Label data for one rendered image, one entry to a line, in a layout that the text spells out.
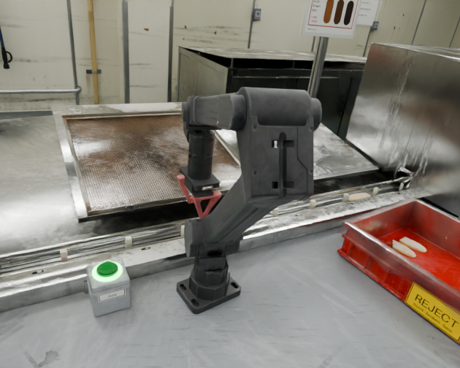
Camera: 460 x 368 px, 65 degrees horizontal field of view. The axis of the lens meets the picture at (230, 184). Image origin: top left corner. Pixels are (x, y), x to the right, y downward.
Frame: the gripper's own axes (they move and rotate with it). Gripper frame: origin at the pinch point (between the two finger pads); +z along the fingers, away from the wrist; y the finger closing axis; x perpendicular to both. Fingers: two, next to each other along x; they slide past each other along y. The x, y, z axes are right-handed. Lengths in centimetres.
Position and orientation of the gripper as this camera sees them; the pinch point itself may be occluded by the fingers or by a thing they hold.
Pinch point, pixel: (196, 207)
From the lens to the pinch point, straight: 89.6
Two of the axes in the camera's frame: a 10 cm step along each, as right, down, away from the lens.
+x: -8.8, 1.3, -4.6
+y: -4.6, -4.5, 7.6
